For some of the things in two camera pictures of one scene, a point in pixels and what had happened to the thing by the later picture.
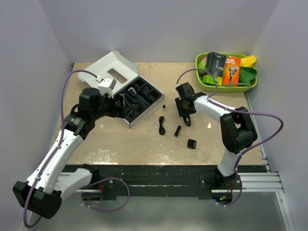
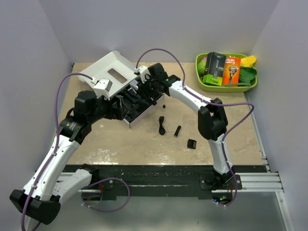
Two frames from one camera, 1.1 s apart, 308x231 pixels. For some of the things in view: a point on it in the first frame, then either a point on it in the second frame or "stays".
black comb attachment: [191, 144] stays
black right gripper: [182, 112] → [145, 93]
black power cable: [161, 129] stays
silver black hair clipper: [187, 120] → [133, 85]
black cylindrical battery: [177, 130] stays
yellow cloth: [248, 61] stays
